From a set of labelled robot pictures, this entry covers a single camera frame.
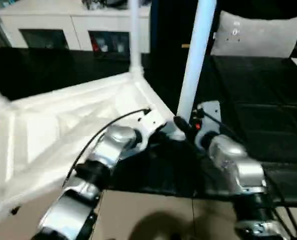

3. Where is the black sofa with gold label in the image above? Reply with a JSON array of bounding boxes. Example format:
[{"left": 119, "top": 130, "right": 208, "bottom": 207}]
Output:
[{"left": 148, "top": 0, "right": 297, "bottom": 58}]

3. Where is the black work mat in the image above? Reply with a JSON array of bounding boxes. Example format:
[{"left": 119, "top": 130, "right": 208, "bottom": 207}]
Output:
[{"left": 0, "top": 47, "right": 297, "bottom": 208}]

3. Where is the white plastic table top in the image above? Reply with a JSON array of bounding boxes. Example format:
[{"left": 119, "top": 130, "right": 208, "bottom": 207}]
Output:
[{"left": 0, "top": 71, "right": 187, "bottom": 221}]

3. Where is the grey printed pillow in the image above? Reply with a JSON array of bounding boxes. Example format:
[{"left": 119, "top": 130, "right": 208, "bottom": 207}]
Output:
[{"left": 210, "top": 10, "right": 297, "bottom": 58}]

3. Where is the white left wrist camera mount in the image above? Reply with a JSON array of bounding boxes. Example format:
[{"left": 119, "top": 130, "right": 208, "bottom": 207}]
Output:
[{"left": 135, "top": 108, "right": 168, "bottom": 153}]

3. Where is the grey bag with black strap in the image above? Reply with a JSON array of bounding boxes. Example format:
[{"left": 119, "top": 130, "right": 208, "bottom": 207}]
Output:
[{"left": 105, "top": 0, "right": 151, "bottom": 8}]

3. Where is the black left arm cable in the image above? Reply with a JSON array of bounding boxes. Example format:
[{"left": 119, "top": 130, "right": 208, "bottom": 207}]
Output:
[{"left": 62, "top": 107, "right": 152, "bottom": 188}]

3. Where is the white cabinet with glass doors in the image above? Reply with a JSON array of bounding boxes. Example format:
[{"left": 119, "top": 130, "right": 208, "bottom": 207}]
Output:
[{"left": 0, "top": 0, "right": 151, "bottom": 54}]

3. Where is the black plastic packet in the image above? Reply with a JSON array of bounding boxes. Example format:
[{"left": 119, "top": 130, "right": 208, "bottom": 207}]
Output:
[{"left": 82, "top": 0, "right": 104, "bottom": 11}]

